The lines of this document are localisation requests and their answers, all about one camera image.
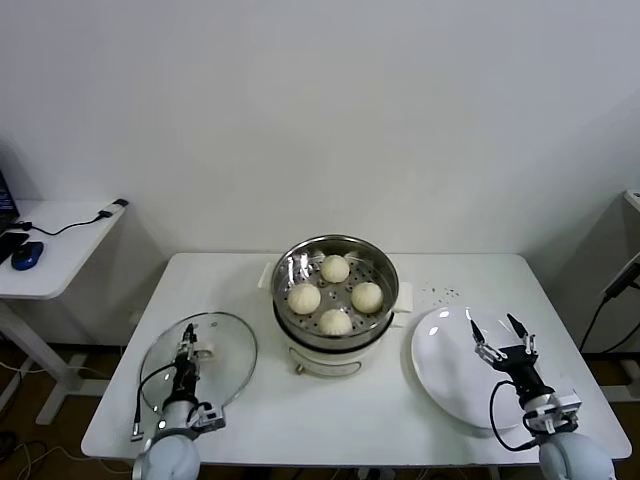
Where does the white side desk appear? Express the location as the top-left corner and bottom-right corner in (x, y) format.
(0, 199), (130, 427)

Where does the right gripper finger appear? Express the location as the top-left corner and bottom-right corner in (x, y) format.
(506, 313), (539, 358)
(467, 318), (507, 364)

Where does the blue computer mouse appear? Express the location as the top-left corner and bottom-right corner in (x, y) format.
(9, 240), (45, 273)

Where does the black cable with plug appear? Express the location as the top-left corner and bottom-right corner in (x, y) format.
(579, 252), (640, 354)

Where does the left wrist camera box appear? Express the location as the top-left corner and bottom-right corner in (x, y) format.
(187, 399), (228, 433)

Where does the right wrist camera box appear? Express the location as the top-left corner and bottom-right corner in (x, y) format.
(522, 389), (584, 434)

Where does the perforated steel steamer basket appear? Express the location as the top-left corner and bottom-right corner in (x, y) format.
(256, 232), (416, 352)

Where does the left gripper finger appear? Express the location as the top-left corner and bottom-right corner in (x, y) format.
(178, 322), (199, 359)

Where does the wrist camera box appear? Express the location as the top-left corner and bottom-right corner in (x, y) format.
(187, 399), (228, 433)
(522, 389), (584, 434)

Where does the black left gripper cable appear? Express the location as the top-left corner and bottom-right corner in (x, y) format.
(129, 362), (177, 444)

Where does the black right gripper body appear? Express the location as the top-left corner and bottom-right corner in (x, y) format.
(492, 343), (554, 402)

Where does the white steamed baozi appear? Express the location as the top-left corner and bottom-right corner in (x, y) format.
(350, 281), (385, 315)
(320, 253), (352, 283)
(318, 308), (355, 338)
(288, 283), (323, 316)

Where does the thin black desk cable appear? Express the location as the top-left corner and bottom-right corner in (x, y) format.
(14, 212), (112, 238)

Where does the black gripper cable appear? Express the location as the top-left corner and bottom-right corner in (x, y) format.
(488, 379), (542, 452)
(129, 362), (177, 444)

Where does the white round plate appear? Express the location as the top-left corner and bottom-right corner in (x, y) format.
(410, 305), (544, 437)

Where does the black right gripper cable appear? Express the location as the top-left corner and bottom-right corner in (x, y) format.
(488, 379), (542, 452)

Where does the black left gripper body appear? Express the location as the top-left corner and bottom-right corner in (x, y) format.
(167, 349), (202, 407)

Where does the round glass pot lid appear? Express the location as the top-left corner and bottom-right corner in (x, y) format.
(139, 311), (259, 424)

